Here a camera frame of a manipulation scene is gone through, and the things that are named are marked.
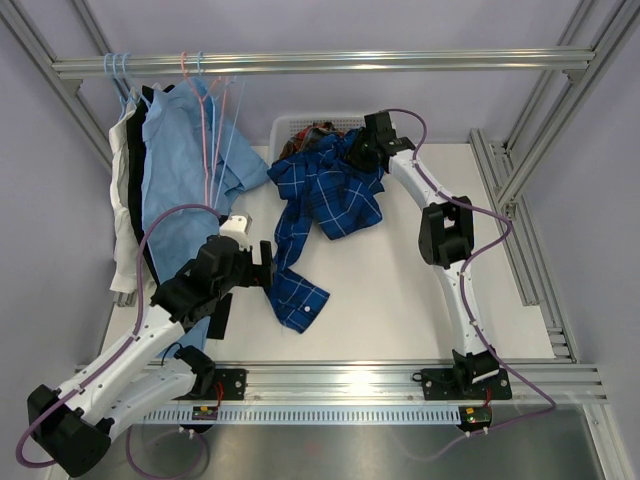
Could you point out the aluminium front rail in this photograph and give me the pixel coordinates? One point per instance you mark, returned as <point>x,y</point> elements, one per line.
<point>378,383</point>

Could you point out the aluminium hanging rail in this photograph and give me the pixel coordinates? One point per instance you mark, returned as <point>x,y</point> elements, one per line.
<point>230,64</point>

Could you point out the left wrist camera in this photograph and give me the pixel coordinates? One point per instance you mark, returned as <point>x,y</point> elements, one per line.
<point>237,227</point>

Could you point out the black shirt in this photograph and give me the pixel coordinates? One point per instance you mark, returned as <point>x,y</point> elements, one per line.
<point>136,149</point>

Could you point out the light blue shirt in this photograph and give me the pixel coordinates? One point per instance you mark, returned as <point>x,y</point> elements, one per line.
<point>174,176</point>

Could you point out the white slotted cable duct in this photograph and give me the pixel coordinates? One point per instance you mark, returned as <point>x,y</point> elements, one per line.
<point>303,415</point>

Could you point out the light blue hanger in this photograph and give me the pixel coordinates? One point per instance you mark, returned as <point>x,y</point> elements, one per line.
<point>221,137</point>
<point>130,81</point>
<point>117,79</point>

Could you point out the white plastic basket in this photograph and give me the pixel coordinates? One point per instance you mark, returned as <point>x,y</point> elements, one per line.
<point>286,126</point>

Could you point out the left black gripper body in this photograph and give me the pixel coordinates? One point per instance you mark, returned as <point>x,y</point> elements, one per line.
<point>245,272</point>

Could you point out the blue plaid shirt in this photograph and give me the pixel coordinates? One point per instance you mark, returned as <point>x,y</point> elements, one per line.
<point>320,188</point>

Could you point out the red brown plaid shirt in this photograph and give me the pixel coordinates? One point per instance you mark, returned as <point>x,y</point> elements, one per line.
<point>307,138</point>

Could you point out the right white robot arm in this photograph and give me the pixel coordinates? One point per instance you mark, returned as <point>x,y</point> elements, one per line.
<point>446,242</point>

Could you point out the right aluminium frame post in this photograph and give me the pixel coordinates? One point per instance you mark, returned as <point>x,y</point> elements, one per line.
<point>506,167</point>

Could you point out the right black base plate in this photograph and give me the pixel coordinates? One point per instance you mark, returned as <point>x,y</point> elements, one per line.
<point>439,384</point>

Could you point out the white shirt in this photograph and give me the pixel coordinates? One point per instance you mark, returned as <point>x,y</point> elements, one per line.
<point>126,244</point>

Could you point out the pink wire hanger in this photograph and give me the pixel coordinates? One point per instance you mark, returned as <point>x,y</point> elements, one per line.
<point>207,109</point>

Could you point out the aluminium frame post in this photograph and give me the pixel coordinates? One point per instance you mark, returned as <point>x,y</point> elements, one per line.
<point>34,44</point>
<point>506,167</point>

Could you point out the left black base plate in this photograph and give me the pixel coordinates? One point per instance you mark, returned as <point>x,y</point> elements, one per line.
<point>226,384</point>

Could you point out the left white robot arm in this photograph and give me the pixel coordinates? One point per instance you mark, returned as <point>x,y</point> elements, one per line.
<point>77,422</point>

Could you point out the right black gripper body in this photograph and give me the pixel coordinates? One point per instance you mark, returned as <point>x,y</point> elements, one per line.
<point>359,151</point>

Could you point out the left aluminium frame post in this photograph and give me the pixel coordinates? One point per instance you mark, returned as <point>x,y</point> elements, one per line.
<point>34,44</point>

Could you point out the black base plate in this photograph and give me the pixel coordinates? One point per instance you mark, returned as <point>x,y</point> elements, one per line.
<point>439,384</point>
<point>226,384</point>

